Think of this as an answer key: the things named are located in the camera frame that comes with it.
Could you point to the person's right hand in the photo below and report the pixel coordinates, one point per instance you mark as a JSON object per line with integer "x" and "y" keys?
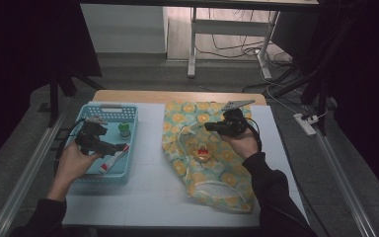
{"x": 245, "y": 144}

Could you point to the orange print cloth bag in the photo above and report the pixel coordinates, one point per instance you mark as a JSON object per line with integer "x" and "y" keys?
{"x": 207, "y": 184}

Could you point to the person's left hand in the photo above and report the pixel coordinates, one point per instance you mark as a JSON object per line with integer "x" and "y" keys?
{"x": 70, "y": 164}

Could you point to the dark curtain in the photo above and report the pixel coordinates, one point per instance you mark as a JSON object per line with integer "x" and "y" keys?
{"x": 368, "y": 82}
{"x": 19, "y": 65}

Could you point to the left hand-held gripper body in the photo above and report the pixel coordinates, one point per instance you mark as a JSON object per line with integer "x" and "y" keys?
{"x": 90, "y": 138}

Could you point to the red and white tube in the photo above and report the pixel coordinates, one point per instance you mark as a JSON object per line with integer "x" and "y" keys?
{"x": 110, "y": 163}

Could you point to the black metal stand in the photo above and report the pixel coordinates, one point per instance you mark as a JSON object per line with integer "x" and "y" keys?
{"x": 319, "y": 79}
{"x": 55, "y": 98}

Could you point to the small green-capped bottle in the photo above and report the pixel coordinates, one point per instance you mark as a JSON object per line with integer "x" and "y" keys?
{"x": 124, "y": 129}

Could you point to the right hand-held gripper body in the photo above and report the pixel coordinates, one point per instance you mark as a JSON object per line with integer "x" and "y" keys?
{"x": 235, "y": 123}

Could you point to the blue plastic basket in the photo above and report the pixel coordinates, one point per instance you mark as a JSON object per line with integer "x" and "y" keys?
{"x": 112, "y": 113}

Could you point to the aluminium rail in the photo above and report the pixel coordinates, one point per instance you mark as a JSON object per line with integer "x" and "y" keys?
{"x": 29, "y": 164}
{"x": 342, "y": 184}

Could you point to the white desk frame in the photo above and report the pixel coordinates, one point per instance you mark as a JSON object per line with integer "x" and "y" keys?
{"x": 230, "y": 28}

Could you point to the round yellow tin red label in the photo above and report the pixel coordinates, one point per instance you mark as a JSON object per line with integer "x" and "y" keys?
{"x": 204, "y": 152}

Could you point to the white power strip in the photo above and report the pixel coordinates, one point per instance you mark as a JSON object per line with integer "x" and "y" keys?
{"x": 304, "y": 125}

